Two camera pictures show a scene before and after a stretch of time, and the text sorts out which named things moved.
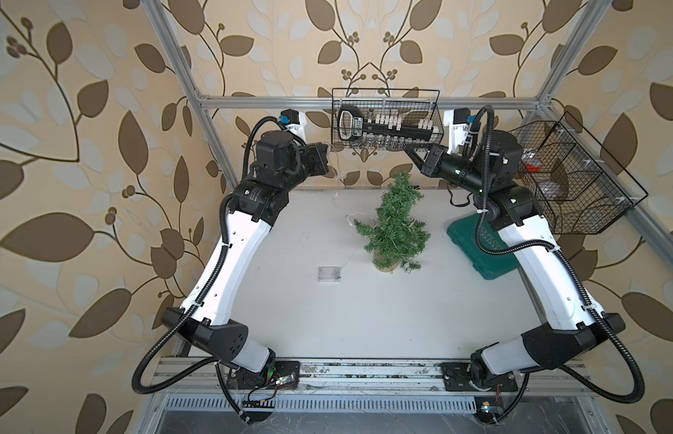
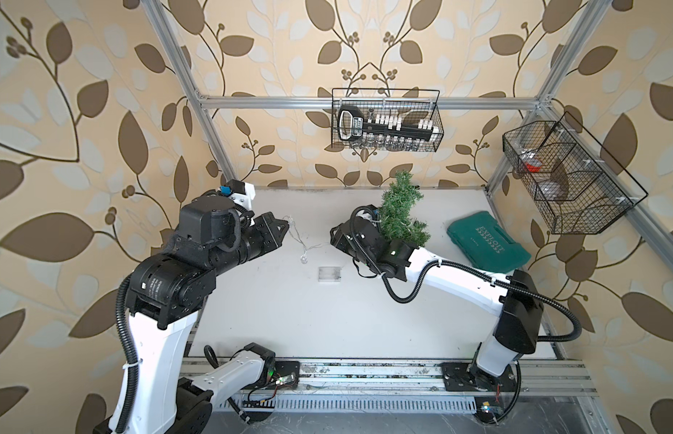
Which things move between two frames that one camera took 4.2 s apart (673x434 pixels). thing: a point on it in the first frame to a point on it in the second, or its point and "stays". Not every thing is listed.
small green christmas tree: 393,239 stays
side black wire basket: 580,189 stays
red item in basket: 533,168 stays
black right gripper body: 445,167 to 344,243
